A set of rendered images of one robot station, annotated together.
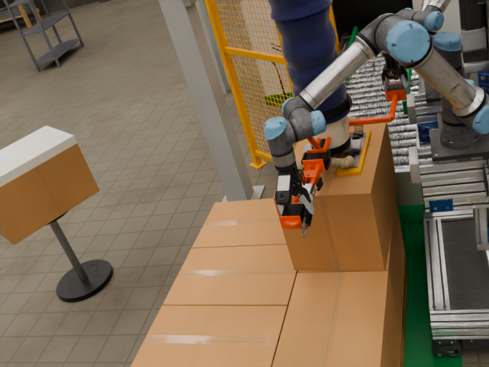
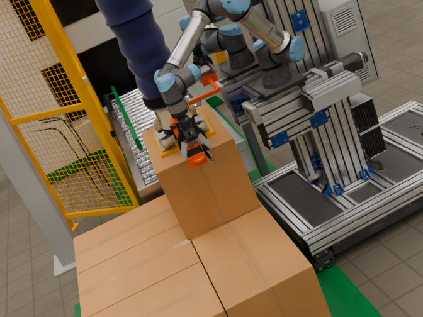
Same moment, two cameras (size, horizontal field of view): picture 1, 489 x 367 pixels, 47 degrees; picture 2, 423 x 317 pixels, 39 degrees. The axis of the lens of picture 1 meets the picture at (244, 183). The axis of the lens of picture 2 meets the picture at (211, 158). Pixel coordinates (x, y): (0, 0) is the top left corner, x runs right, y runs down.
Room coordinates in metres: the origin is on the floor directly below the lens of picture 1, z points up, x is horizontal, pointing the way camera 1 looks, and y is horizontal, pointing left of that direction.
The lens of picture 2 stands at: (-0.36, 0.96, 2.06)
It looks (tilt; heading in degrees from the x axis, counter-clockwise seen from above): 25 degrees down; 329
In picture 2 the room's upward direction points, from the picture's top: 23 degrees counter-clockwise
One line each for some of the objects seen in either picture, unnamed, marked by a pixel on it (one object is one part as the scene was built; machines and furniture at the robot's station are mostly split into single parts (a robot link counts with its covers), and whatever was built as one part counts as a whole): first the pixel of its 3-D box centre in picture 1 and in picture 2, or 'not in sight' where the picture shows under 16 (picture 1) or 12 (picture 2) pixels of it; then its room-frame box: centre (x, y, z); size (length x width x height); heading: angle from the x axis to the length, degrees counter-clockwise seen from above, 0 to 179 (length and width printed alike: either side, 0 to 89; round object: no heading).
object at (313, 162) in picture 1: (316, 161); (182, 129); (1.90, -0.29, 1.07); 0.10 x 0.08 x 0.06; 63
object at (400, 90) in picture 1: (396, 92); (208, 77); (2.26, -0.78, 1.07); 0.09 x 0.08 x 0.05; 63
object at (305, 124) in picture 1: (305, 124); (184, 77); (1.62, -0.25, 1.37); 0.11 x 0.11 x 0.08; 4
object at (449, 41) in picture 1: (446, 49); (231, 36); (2.24, -1.01, 1.20); 0.13 x 0.12 x 0.14; 31
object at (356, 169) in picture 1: (354, 148); (198, 122); (2.07, -0.49, 0.97); 0.34 x 0.10 x 0.05; 153
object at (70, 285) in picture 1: (66, 246); not in sight; (3.15, 1.24, 0.31); 0.40 x 0.40 x 0.62
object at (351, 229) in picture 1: (341, 193); (197, 167); (2.11, -0.41, 0.74); 0.60 x 0.40 x 0.40; 153
